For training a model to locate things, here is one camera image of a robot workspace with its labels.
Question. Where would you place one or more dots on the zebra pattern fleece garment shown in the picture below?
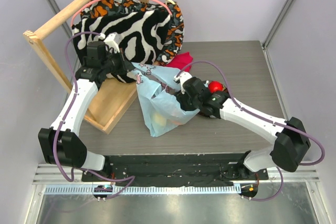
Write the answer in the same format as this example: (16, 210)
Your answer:
(142, 34)

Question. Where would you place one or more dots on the orange camouflage pattern garment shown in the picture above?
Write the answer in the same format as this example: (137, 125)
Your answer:
(174, 39)

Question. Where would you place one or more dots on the yellow pear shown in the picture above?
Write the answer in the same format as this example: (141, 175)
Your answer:
(159, 120)

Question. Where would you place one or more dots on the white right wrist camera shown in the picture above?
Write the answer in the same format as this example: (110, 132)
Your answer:
(182, 78)

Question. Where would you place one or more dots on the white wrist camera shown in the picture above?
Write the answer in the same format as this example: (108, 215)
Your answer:
(111, 41)
(182, 78)

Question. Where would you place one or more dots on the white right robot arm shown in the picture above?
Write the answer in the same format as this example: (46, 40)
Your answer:
(288, 142)

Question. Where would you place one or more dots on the red folded cloth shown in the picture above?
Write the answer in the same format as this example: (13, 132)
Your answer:
(180, 61)

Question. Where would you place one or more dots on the red apple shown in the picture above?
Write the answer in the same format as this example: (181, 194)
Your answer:
(215, 86)

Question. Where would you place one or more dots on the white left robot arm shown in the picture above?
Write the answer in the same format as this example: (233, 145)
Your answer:
(60, 143)

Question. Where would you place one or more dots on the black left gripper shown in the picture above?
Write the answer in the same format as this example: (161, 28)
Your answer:
(126, 66)

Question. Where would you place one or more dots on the pink clothes hanger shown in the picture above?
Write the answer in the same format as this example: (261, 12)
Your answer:
(100, 8)

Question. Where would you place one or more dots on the white slotted cable duct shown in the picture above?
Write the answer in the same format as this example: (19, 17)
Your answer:
(109, 190)

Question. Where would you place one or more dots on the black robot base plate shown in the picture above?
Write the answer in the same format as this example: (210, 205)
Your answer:
(168, 170)

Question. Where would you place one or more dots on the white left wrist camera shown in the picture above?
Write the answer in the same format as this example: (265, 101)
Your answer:
(111, 41)

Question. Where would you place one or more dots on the light blue cartoon plastic bag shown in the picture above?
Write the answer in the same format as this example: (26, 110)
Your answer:
(156, 88)

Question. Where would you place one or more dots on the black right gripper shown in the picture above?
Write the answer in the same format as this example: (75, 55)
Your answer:
(182, 99)

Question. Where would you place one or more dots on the black fruit plate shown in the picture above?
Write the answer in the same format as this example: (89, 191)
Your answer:
(214, 99)

